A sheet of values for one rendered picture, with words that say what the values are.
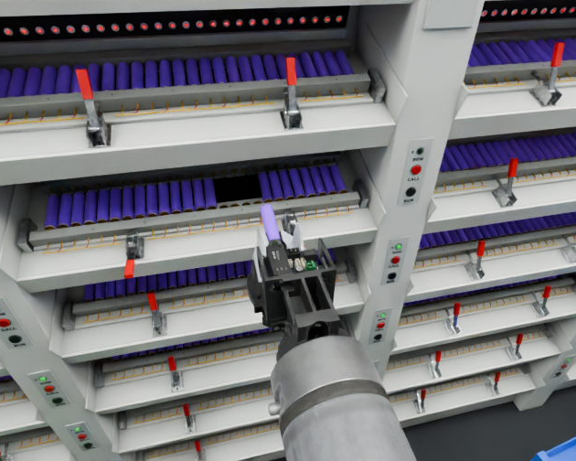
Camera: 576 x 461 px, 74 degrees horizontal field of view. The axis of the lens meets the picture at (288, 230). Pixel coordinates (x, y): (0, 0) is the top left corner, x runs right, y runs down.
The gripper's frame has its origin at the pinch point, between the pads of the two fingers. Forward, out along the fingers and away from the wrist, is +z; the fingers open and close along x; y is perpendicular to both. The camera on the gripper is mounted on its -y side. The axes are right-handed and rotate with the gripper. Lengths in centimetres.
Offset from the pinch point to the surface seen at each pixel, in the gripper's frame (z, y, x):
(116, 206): 21.3, -4.3, 23.7
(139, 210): 19.7, -4.8, 19.9
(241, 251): 12.0, -10.6, 3.7
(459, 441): 7, -105, -64
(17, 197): 23.2, -1.6, 38.8
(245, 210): 16.7, -5.5, 2.0
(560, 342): 14, -67, -91
